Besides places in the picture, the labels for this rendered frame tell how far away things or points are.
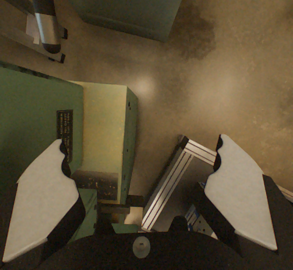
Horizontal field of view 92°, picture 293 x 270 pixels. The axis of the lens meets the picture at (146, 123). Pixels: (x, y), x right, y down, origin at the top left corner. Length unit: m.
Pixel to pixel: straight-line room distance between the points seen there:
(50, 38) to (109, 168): 0.32
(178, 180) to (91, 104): 0.89
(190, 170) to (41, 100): 1.03
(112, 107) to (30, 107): 0.19
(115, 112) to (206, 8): 1.23
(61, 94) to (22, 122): 0.10
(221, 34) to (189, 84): 0.45
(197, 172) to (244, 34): 1.14
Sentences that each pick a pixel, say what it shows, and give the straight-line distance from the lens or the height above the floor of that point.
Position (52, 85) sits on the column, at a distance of 0.29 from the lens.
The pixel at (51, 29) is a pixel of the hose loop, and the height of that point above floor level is 0.96.
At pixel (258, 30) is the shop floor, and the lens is 1.60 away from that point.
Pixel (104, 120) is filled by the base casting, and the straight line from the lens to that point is 0.39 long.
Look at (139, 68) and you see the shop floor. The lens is 1.21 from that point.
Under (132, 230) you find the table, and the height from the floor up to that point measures 0.86.
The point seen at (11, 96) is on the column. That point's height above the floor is 1.01.
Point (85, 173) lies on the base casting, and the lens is 0.45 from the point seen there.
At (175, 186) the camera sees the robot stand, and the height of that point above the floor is 0.21.
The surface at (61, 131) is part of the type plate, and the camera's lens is 0.32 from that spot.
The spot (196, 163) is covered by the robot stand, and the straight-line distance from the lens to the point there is 1.13.
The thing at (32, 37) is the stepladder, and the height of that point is 0.28.
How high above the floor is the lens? 1.18
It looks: 82 degrees down
